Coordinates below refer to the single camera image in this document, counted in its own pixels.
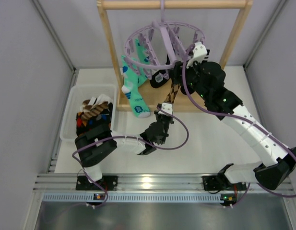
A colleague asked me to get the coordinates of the brown checkered sock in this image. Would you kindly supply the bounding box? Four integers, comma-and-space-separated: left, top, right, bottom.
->
165, 82, 181, 104

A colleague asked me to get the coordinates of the black sock with blue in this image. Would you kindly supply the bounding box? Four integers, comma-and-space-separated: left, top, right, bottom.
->
149, 54, 174, 89

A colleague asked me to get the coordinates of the lilac round clip hanger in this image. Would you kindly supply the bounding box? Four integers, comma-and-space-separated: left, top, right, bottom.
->
124, 10, 205, 80

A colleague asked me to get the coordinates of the green sock with chevrons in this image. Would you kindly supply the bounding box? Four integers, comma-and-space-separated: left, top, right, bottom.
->
121, 55, 151, 118

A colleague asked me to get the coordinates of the green sock with white patches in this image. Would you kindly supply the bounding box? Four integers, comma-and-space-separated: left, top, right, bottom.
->
135, 39, 149, 87

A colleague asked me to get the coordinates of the brown striped sock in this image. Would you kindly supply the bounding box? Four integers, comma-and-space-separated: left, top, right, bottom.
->
79, 102, 108, 120

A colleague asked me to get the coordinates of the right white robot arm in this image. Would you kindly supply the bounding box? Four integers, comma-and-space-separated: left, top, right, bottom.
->
170, 61, 296, 191

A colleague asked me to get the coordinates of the black argyle sock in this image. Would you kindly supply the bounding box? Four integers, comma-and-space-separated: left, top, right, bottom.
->
76, 113, 111, 137

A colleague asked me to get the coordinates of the white sock in basket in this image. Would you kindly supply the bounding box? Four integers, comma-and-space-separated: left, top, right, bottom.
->
87, 94, 113, 105

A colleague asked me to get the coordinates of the white plastic laundry basket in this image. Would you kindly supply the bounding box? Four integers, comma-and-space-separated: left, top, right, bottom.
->
60, 84, 117, 142

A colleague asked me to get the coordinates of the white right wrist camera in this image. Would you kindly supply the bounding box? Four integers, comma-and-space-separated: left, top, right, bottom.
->
186, 42, 210, 69

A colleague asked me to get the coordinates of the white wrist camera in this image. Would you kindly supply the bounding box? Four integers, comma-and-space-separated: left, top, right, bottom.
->
186, 42, 210, 69
157, 102, 173, 115

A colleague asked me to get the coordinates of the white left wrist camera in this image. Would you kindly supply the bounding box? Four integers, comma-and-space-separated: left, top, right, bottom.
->
157, 102, 173, 115

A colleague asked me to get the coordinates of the wooden hanging rack frame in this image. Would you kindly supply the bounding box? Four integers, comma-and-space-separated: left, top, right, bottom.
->
97, 0, 253, 113

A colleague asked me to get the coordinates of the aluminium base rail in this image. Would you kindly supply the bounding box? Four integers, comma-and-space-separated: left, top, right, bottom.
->
33, 173, 292, 192

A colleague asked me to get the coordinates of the white perforated cable duct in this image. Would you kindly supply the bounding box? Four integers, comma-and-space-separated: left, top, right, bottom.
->
43, 192, 233, 204

